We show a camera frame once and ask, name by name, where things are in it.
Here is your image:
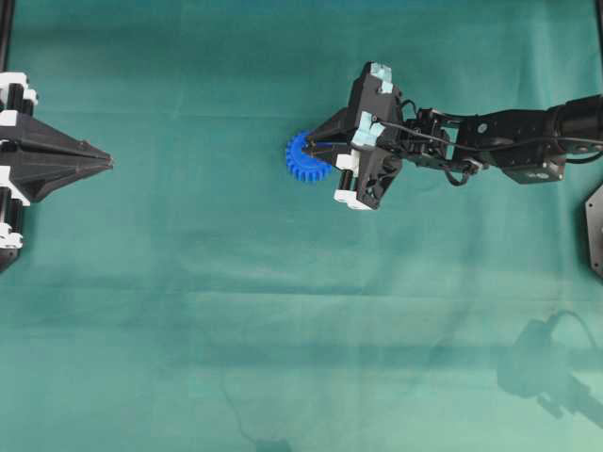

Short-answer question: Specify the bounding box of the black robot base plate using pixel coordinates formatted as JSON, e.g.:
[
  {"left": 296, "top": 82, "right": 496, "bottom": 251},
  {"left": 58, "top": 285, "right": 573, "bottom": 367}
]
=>
[{"left": 584, "top": 185, "right": 603, "bottom": 278}]

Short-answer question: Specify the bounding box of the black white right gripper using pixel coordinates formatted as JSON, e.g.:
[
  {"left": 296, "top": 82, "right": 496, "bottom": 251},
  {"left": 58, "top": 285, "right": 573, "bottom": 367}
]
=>
[{"left": 306, "top": 61, "right": 403, "bottom": 210}]

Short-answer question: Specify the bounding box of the green table cloth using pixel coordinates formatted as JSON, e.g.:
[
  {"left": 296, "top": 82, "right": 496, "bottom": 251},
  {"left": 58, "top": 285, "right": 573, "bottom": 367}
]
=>
[{"left": 1, "top": 1, "right": 602, "bottom": 451}]

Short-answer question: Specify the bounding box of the black aluminium rail frame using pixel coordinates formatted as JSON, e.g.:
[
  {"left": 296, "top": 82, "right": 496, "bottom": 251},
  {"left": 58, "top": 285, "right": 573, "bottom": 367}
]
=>
[{"left": 0, "top": 0, "right": 15, "bottom": 72}]

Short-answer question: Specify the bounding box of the blue plastic gear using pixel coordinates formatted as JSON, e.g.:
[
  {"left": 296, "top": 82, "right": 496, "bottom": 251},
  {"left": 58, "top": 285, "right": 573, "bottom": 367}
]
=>
[{"left": 285, "top": 130, "right": 333, "bottom": 184}]

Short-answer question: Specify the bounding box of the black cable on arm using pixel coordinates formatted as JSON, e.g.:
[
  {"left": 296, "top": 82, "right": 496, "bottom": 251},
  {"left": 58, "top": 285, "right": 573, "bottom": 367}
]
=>
[{"left": 371, "top": 101, "right": 603, "bottom": 187}]

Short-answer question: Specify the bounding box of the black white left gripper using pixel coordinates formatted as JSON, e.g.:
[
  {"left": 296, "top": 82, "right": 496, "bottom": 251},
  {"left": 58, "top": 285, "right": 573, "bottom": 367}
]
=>
[{"left": 1, "top": 72, "right": 113, "bottom": 272}]

